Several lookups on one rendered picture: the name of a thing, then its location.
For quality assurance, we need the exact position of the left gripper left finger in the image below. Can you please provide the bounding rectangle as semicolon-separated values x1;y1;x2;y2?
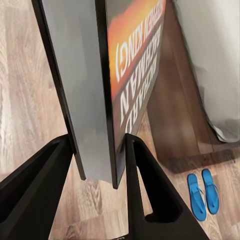
0;134;74;240

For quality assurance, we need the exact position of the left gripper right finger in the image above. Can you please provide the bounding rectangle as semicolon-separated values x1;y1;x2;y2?
125;133;210;240

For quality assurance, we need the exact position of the hardback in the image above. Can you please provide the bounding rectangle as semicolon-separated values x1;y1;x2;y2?
31;0;166;190

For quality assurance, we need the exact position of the sandal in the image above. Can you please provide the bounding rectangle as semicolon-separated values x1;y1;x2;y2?
201;169;219;215
187;173;207;221

